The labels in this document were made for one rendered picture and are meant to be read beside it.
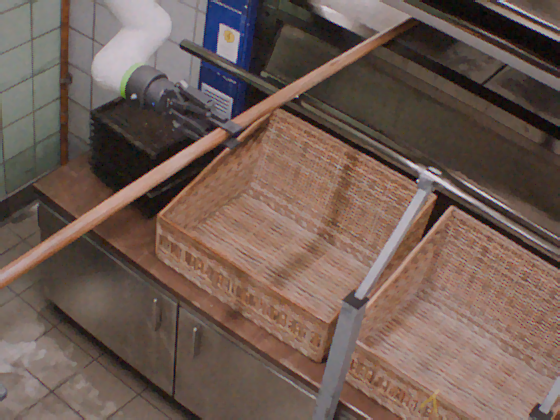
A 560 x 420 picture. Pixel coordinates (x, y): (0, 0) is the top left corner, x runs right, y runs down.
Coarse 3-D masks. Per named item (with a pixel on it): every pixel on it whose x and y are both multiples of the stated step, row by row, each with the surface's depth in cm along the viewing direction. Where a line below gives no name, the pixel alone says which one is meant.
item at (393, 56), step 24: (288, 0) 252; (312, 24) 250; (336, 24) 245; (360, 24) 246; (384, 48) 239; (408, 48) 240; (408, 72) 238; (432, 72) 233; (456, 72) 234; (456, 96) 231; (480, 96) 227; (504, 120) 225; (528, 120) 222; (552, 144) 219
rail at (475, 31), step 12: (408, 0) 209; (420, 0) 208; (432, 12) 207; (444, 12) 205; (456, 24) 204; (468, 24) 203; (480, 36) 201; (492, 36) 200; (504, 48) 199; (516, 48) 197; (528, 60) 196; (540, 60) 195; (552, 72) 194
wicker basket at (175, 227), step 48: (240, 144) 264; (288, 144) 269; (336, 144) 261; (192, 192) 255; (240, 192) 278; (288, 192) 273; (336, 192) 264; (384, 192) 256; (192, 240) 242; (240, 240) 265; (288, 240) 267; (336, 240) 268; (384, 240) 260; (240, 288) 250; (288, 288) 253; (336, 288) 255; (288, 336) 237
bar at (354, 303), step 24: (192, 48) 228; (240, 72) 222; (336, 120) 211; (360, 144) 209; (384, 144) 206; (408, 168) 203; (432, 168) 203; (456, 192) 198; (408, 216) 202; (504, 216) 193; (528, 240) 190; (384, 264) 202; (360, 288) 202; (360, 312) 202; (336, 336) 208; (336, 360) 212; (336, 384) 216
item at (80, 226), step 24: (408, 24) 245; (360, 48) 231; (312, 72) 219; (288, 96) 211; (240, 120) 201; (192, 144) 193; (216, 144) 196; (168, 168) 187; (120, 192) 179; (144, 192) 183; (96, 216) 174; (48, 240) 167; (72, 240) 170; (24, 264) 162; (0, 288) 158
